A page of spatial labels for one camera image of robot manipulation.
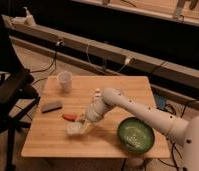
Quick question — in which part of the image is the white spray bottle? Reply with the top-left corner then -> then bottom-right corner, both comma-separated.
24,7 -> 36,26

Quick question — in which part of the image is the black chair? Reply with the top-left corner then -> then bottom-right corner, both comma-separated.
0,14 -> 40,171

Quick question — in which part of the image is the blue object on floor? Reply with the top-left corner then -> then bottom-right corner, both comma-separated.
154,95 -> 166,110

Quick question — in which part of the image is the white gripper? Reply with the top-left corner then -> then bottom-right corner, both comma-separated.
76,99 -> 111,133

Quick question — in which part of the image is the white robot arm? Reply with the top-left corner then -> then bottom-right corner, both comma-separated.
78,87 -> 199,171

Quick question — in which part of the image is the orange carrot toy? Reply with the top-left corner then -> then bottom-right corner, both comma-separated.
62,114 -> 77,121

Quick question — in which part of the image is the white sponge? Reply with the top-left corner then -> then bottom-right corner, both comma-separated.
67,122 -> 83,135

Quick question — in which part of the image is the green ceramic bowl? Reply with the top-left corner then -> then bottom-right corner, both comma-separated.
117,117 -> 155,154

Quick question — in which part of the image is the white tube bottle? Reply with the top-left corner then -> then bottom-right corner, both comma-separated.
93,88 -> 101,102

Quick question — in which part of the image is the white plastic cup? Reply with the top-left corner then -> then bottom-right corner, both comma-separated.
57,71 -> 72,93

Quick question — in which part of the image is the gray rectangular block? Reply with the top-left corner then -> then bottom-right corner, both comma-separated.
41,101 -> 62,113

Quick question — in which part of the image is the wooden table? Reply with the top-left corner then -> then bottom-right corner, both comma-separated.
21,75 -> 171,159

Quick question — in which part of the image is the long wooden ledge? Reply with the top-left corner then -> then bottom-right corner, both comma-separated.
3,15 -> 199,89

